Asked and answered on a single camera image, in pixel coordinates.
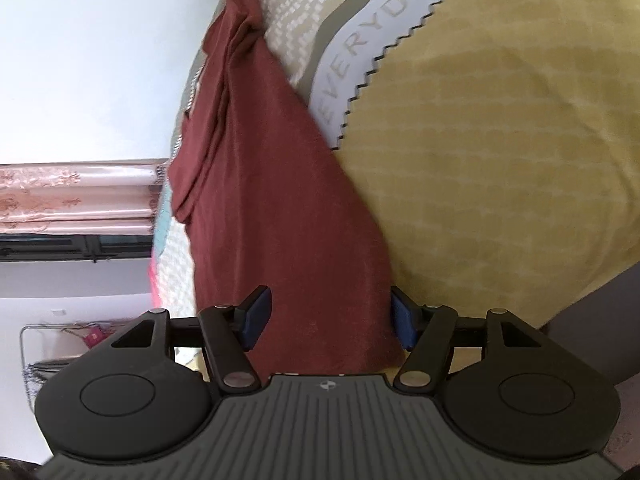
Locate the pink bed sheet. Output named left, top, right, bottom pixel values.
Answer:
left=148, top=255, right=162, bottom=306

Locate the patterned bedspread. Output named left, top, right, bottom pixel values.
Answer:
left=149, top=0, right=640, bottom=377

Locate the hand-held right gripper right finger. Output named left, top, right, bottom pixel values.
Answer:
left=389, top=285, right=547, bottom=390

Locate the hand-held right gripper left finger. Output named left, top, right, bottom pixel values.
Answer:
left=110, top=285, right=264, bottom=394

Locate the maroon long-sleeve sweater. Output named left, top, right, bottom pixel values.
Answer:
left=167, top=0, right=407, bottom=377

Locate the pink satin curtain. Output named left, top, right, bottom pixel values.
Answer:
left=0, top=162, right=169, bottom=237

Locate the dark window frame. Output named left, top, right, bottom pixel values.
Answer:
left=0, top=233, right=154, bottom=264

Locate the metal clothes rack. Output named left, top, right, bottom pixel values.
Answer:
left=20, top=321, right=138, bottom=391

